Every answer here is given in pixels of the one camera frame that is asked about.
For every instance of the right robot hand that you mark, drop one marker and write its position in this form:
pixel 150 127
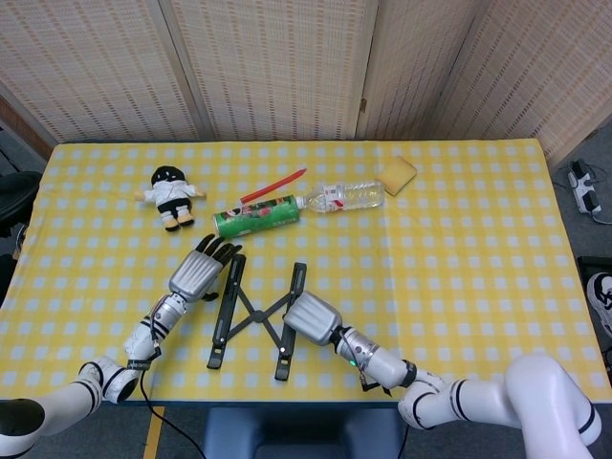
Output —
pixel 313 318

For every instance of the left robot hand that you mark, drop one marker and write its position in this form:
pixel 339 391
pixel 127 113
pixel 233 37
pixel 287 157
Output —
pixel 193 275

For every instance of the black folding stand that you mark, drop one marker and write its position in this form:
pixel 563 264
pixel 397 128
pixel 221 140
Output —
pixel 256 315

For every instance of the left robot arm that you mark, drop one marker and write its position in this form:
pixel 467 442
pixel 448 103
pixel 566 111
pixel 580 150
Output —
pixel 143 339

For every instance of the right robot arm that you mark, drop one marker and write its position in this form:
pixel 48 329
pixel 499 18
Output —
pixel 478 397

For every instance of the yellow checkered tablecloth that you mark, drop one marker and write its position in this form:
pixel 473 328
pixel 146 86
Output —
pixel 478 239

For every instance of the green chip can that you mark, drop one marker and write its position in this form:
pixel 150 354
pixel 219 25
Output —
pixel 253 217

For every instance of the plush doll white shirt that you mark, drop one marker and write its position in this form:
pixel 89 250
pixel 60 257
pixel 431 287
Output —
pixel 168 193

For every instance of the red stick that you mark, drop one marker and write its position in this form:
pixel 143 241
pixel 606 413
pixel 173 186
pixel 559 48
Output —
pixel 275 185

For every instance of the clear plastic water bottle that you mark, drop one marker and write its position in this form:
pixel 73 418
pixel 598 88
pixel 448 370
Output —
pixel 349 196

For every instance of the yellow floor tape strip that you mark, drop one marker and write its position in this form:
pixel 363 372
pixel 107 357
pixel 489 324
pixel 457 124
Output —
pixel 154 432

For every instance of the yellow sponge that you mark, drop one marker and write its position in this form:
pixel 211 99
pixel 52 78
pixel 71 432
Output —
pixel 396 177

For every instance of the black round stool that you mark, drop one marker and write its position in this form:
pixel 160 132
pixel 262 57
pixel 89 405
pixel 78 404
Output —
pixel 16 196

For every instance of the brass screen hinge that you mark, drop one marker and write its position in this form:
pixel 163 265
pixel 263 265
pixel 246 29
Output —
pixel 363 105

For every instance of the woven folding screen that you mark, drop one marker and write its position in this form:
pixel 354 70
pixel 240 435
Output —
pixel 272 67

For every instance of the white black sneaker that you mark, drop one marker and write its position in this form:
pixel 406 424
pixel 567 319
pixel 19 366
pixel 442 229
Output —
pixel 601 301

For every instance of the white power strip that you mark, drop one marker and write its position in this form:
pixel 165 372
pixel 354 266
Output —
pixel 584 189

